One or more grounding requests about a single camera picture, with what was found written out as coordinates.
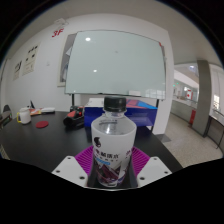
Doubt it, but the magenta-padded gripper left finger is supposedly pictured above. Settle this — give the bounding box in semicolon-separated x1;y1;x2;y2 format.
51;145;94;188

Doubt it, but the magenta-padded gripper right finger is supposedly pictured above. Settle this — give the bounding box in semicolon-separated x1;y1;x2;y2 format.
131;146;173;188

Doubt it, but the clear bottle with white label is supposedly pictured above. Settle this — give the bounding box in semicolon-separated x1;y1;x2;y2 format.
90;95;138;189

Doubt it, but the black and red power tool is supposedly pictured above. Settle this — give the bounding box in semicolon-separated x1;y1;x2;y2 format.
63;105;85;128

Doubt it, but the flat round red coaster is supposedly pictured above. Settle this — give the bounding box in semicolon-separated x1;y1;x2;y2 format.
35;120;50;129

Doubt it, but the blue and white cardboard box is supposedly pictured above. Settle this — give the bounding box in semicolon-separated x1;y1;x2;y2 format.
83;97;158;128

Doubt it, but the small flat white case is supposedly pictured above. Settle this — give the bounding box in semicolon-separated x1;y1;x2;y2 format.
40;106;56;114

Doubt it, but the large whiteboard on stand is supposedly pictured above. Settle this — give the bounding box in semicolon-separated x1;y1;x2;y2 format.
64;29;167;100

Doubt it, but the white mug with yellow handle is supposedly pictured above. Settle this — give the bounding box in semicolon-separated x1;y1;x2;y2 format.
16;106;32;125

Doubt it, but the grey wall notice board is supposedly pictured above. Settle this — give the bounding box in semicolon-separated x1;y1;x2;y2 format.
57;33;78;88

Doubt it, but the small white wall poster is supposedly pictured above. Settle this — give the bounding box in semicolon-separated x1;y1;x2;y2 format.
12;59;23;81

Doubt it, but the large white wall poster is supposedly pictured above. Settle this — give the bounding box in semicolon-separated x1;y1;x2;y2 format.
21;43;41;77

